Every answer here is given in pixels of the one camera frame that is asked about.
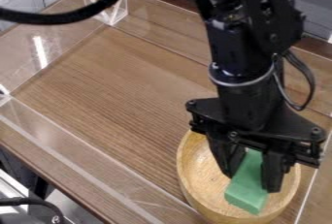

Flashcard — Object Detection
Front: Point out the clear acrylic tray wall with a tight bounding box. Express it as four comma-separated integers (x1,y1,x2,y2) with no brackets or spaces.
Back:
0,0,332,224

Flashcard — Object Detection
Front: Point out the green rectangular block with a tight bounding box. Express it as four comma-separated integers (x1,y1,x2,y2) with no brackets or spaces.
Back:
225,149,270,215

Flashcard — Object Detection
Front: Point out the clear acrylic corner bracket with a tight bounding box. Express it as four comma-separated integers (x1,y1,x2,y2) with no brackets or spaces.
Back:
94,0,129,26

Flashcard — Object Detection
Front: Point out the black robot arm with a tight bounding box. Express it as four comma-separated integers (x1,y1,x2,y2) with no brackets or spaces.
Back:
187,0,326,193

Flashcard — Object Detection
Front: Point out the brown wooden bowl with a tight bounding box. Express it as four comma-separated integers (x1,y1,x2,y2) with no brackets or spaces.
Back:
177,131,302,224

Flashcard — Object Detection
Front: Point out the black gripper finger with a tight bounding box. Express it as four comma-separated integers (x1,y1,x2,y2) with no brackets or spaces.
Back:
208,132,247,178
262,150,291,193

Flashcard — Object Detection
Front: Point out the black metal bracket with bolt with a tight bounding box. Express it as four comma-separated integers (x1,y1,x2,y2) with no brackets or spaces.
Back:
29,199,77,224

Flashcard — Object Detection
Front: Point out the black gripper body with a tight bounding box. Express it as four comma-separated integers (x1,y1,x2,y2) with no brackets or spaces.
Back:
187,85,326,168

